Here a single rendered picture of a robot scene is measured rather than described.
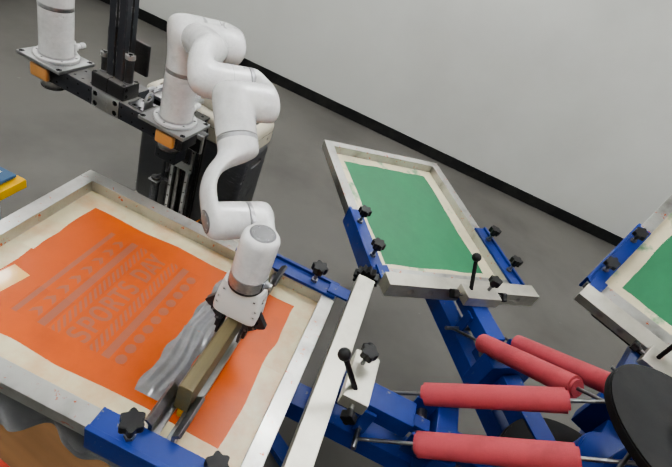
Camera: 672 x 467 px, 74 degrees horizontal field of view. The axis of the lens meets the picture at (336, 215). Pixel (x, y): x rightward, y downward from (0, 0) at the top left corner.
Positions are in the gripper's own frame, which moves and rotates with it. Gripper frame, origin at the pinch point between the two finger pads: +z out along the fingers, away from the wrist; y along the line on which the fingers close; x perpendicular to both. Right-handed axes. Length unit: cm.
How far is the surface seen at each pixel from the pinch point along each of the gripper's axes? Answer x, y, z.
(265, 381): 3.4, -12.1, 6.9
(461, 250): -83, -56, 7
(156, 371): 13.2, 8.8, 6.2
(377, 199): -90, -19, 7
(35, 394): 28.4, 22.7, 3.4
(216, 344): 7.9, -0.1, -3.5
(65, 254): -2.5, 44.3, 6.9
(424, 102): -380, -26, 53
